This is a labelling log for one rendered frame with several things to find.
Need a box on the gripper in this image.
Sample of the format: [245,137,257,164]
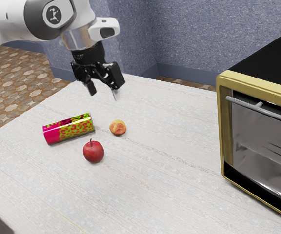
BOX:
[70,42,126,102]

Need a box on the pink and green carton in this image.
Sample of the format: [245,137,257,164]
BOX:
[42,112,96,146]

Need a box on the gold and black oven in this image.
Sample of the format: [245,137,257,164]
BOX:
[216,30,281,223]

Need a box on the red apple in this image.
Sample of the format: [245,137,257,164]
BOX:
[82,138,105,164]

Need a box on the yellow-red peach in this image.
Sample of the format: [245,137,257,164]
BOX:
[109,119,127,136]

